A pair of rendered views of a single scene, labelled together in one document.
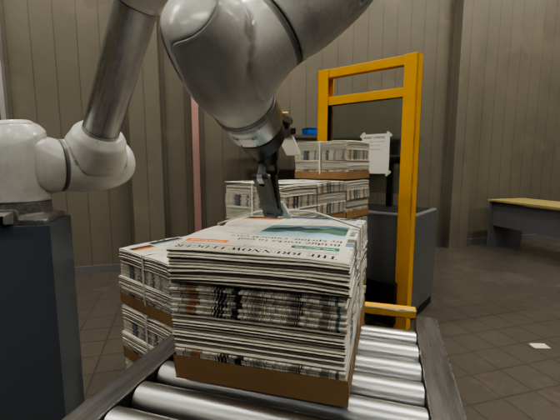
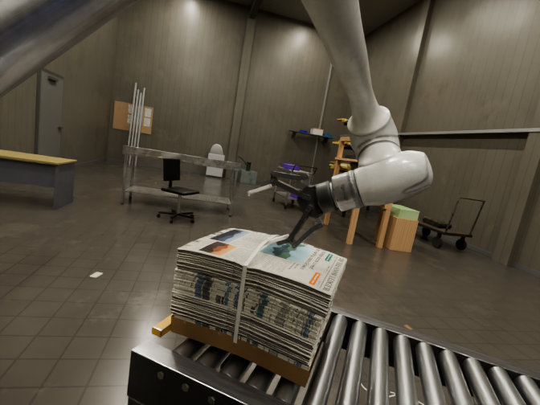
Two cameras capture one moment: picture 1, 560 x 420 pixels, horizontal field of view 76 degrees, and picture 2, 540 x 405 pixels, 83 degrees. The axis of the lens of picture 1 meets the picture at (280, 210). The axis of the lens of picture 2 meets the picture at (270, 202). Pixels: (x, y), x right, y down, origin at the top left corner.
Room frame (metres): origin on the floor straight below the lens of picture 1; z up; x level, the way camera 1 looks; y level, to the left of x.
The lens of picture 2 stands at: (0.68, 0.78, 1.29)
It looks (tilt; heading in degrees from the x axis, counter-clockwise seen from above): 9 degrees down; 272
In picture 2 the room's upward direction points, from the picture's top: 10 degrees clockwise
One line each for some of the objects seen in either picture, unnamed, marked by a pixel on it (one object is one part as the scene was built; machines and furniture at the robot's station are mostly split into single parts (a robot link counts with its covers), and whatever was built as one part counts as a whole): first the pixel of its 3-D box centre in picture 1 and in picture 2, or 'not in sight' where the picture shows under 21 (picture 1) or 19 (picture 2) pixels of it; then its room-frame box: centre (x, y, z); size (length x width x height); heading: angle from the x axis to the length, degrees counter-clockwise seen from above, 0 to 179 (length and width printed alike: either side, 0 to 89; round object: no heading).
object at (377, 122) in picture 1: (365, 147); not in sight; (2.63, -0.62, 1.27); 0.57 x 0.01 x 0.65; 51
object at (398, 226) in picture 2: not in sight; (372, 190); (-0.91, -5.00, 0.90); 1.39 x 1.24 x 1.80; 99
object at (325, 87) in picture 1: (324, 192); not in sight; (2.82, -0.35, 0.92); 0.09 x 0.09 x 1.85; 51
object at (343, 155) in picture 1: (330, 242); not in sight; (2.28, -0.33, 0.65); 0.39 x 0.30 x 1.29; 51
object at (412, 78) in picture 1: (407, 198); not in sight; (2.40, -0.86, 0.92); 0.09 x 0.09 x 1.85; 51
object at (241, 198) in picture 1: (271, 205); not in sight; (1.82, 0.05, 0.95); 0.38 x 0.29 x 0.23; 52
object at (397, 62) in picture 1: (366, 67); not in sight; (2.61, -0.60, 1.82); 0.75 x 0.06 x 0.06; 51
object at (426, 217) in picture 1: (381, 255); not in sight; (2.90, -0.84, 0.40); 0.70 x 0.55 x 0.80; 51
